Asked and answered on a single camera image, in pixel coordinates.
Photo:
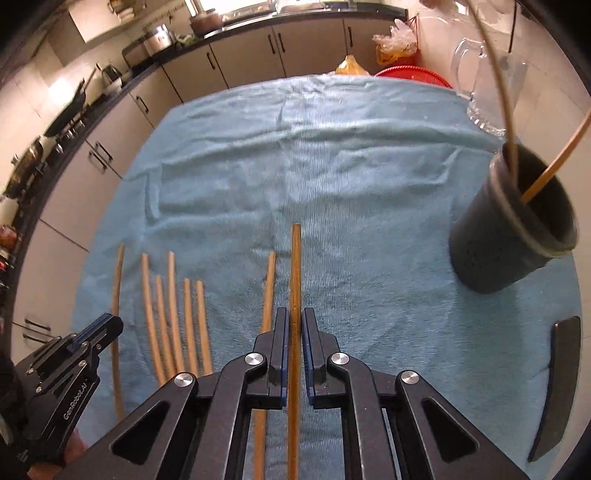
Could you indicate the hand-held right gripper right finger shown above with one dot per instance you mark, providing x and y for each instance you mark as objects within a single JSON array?
[{"x": 308, "y": 364}]

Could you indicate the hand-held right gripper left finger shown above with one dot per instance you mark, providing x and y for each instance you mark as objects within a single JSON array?
[{"x": 280, "y": 360}]

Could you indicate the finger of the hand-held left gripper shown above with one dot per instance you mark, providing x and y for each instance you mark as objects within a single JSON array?
[
  {"x": 92, "y": 328},
  {"x": 110, "y": 333}
]

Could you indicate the group of wooden chopsticks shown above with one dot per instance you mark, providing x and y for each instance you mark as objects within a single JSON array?
[{"x": 268, "y": 295}]

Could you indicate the dark brown wooden chopstick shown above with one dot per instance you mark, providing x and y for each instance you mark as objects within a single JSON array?
[{"x": 295, "y": 267}]

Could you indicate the dark grey chopstick holder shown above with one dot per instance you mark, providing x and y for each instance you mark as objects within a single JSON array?
[{"x": 489, "y": 240}]

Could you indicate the light wooden chopstick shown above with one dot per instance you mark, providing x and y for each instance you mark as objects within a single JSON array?
[{"x": 549, "y": 173}]

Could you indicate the person's left hand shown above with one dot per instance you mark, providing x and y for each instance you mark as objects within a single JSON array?
[{"x": 74, "y": 450}]

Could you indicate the row of sauce bottles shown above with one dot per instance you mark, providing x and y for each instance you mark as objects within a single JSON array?
[{"x": 7, "y": 240}]

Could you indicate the steel pot with lid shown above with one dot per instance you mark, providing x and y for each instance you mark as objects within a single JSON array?
[{"x": 25, "y": 168}]

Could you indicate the blue towel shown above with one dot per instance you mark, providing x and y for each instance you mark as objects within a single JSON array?
[{"x": 346, "y": 184}]

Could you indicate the gas stove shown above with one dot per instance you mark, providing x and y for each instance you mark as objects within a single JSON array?
[{"x": 64, "y": 134}]

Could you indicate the black wok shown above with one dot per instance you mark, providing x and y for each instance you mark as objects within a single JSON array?
[{"x": 69, "y": 108}]

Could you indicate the white bowl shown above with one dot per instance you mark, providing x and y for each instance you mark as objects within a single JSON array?
[{"x": 113, "y": 87}]

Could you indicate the black curved plastic piece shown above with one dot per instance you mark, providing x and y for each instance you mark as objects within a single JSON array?
[{"x": 561, "y": 369}]

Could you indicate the steel kettle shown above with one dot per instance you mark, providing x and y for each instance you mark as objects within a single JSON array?
[{"x": 111, "y": 73}]

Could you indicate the black kitchen countertop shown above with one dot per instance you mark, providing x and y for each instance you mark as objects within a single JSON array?
[{"x": 141, "y": 74}]

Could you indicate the black silver kitchen appliance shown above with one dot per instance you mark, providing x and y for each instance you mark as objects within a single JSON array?
[{"x": 136, "y": 53}]

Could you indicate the silver rice cooker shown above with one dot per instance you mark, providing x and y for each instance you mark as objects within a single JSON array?
[{"x": 160, "y": 37}]

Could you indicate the orange plastic bag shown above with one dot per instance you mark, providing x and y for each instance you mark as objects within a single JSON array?
[{"x": 353, "y": 67}]

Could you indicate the beige kitchen base cabinets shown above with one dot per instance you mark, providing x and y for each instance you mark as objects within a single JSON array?
[{"x": 249, "y": 60}]

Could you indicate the green vegetables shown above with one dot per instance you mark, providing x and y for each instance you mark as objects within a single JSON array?
[{"x": 185, "y": 40}]

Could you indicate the red plastic basin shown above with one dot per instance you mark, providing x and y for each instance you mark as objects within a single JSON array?
[{"x": 415, "y": 74}]

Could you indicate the clear glass pitcher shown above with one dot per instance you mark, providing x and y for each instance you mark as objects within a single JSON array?
[{"x": 480, "y": 92}]

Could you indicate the brown clay pot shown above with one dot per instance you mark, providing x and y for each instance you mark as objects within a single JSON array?
[{"x": 205, "y": 23}]

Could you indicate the hanging yellow clear plastic bag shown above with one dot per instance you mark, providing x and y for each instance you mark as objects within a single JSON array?
[{"x": 397, "y": 46}]

